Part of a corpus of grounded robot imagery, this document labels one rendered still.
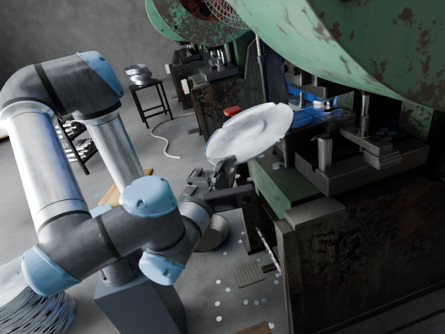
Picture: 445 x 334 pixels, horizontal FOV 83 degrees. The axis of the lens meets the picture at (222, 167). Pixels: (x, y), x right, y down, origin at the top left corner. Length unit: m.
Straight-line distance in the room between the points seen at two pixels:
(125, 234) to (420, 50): 0.41
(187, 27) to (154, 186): 1.70
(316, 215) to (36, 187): 0.57
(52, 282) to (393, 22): 0.48
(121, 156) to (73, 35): 6.84
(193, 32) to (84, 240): 1.77
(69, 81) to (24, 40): 7.17
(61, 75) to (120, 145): 0.20
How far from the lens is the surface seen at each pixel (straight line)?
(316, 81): 0.74
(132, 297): 0.95
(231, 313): 1.27
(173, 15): 2.01
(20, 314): 1.43
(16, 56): 7.92
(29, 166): 0.52
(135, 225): 0.40
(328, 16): 0.26
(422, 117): 0.88
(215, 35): 2.04
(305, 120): 0.81
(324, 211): 0.68
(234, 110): 1.07
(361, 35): 0.28
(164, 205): 0.39
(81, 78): 0.65
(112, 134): 0.69
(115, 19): 7.33
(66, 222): 0.43
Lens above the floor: 1.10
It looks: 30 degrees down
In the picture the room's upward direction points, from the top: 14 degrees counter-clockwise
